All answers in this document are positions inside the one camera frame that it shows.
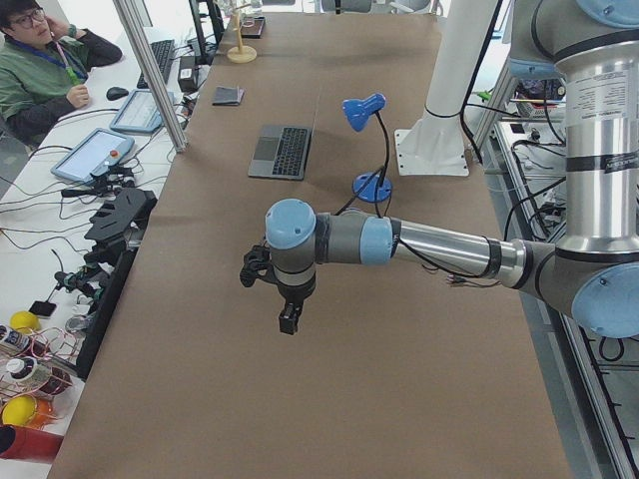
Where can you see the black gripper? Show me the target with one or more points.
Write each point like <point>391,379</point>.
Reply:
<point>294,299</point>

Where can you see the grey laptop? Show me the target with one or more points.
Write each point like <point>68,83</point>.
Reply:
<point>281,153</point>

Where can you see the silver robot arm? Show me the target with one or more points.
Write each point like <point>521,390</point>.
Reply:
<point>591,273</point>

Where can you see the blue desk lamp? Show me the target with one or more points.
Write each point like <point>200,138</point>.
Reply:
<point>370,187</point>

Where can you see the grey folded cloth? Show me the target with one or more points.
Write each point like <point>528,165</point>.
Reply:
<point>228,96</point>

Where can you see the near teach pendant tablet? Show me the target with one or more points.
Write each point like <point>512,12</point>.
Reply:
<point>93,156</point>

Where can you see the teach pendant tablet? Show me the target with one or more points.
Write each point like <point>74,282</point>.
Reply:
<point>139,115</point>
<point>93,156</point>

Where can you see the far teach pendant tablet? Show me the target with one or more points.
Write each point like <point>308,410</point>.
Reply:
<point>139,115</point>

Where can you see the yellow ball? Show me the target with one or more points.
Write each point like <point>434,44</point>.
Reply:
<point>25,321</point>
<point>19,410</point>

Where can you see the black power adapter box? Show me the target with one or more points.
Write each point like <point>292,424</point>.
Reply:
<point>188,75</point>

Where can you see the wooden mug tree stand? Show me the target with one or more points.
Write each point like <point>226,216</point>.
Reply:
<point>241,53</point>

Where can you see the black computer mouse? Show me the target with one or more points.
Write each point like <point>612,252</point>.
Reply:
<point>116,93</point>

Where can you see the black keyboard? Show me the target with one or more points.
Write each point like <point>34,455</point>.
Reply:
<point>163,53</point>

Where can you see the person in green jacket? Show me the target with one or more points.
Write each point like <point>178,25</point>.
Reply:
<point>45,63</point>

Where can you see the black camera stand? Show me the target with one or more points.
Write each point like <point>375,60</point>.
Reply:
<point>116,231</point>

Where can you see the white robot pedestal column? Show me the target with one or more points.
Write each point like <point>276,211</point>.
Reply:
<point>434,145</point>

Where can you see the aluminium frame post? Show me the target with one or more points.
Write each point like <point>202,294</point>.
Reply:
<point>134,30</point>

